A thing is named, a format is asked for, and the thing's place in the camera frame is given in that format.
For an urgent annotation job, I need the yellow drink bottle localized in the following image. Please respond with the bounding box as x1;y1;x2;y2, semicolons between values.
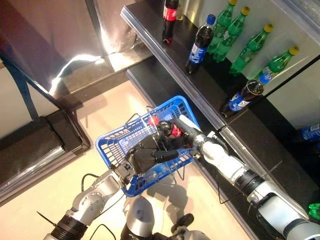
175;0;188;21

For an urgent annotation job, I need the silver left robot leg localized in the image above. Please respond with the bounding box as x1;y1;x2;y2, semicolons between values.
120;195;157;240

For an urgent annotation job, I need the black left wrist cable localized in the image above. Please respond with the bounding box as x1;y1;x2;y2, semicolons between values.
80;173;101;194

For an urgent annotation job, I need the blue plastic shopping basket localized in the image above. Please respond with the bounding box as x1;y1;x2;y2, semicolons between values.
94;94;202;199

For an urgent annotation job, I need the black shelf board clear rail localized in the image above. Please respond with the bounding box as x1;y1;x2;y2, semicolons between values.
119;0;320;226

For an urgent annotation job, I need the black side shelf unit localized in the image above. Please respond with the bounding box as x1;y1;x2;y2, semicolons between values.
0;47;92;208

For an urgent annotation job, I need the upper shelf board clear rail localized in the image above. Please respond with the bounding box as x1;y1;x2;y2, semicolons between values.
269;0;320;47

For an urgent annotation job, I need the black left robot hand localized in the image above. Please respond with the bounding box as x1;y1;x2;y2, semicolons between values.
124;136;180;176

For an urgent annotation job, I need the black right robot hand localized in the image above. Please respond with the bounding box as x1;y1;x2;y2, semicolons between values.
156;114;204;151

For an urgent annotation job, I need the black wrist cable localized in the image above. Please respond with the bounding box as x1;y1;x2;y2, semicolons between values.
80;173;101;194
215;174;247;205

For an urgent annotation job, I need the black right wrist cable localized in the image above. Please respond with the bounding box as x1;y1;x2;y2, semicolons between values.
215;174;247;205

